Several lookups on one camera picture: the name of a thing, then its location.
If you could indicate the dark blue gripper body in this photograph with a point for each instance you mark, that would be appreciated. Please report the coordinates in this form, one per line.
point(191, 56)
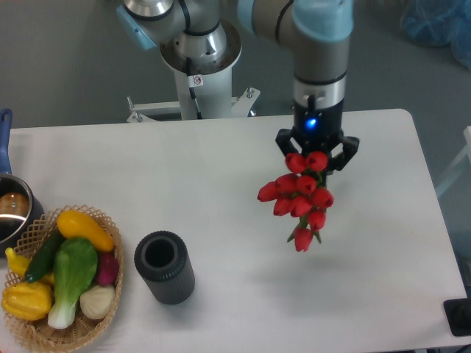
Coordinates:
point(319, 129)

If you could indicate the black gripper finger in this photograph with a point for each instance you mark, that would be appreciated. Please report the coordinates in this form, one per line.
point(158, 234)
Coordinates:
point(290, 141)
point(349, 148)

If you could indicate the red tulip bouquet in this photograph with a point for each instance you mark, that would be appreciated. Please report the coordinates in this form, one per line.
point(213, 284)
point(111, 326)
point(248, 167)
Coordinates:
point(302, 194)

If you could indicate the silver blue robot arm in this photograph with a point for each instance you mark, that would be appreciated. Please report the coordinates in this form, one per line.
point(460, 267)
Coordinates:
point(201, 48)

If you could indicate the blue plastic bag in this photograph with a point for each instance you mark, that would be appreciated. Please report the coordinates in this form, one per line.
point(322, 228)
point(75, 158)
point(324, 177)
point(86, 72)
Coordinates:
point(438, 24)

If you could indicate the dark grey ribbed vase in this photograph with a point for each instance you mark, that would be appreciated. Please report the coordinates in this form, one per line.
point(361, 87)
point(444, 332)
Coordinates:
point(162, 260)

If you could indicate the black device at edge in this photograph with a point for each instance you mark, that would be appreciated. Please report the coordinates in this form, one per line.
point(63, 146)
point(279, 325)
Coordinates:
point(458, 316)

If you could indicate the yellow squash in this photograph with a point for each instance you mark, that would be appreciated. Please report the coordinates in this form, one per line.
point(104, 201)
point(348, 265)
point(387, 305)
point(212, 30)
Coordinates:
point(73, 224)

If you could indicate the green bok choy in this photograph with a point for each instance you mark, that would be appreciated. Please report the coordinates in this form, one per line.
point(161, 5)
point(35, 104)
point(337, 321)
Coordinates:
point(75, 267)

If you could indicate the white garlic bulb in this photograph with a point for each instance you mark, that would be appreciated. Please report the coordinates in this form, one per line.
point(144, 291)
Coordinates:
point(97, 301)

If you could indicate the dark green cucumber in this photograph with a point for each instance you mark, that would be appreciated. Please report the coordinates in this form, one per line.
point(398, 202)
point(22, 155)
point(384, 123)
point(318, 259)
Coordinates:
point(43, 260)

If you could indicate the small yellow gourd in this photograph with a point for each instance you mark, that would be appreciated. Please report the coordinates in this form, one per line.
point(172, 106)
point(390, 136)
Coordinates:
point(18, 264)

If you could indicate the yellow bell pepper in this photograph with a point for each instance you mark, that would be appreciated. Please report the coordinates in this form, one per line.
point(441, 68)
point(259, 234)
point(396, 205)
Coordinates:
point(27, 301)

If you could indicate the woven wicker basket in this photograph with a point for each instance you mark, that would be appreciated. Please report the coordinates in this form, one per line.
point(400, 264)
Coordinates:
point(38, 336)

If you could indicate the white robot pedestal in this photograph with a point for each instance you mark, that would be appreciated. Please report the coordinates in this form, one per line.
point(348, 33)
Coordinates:
point(200, 96)

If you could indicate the white frame at right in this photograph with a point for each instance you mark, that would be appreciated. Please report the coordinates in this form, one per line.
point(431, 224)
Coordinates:
point(455, 168)

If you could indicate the blue handled saucepan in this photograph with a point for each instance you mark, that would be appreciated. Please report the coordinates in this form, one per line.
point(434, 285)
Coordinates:
point(19, 206)

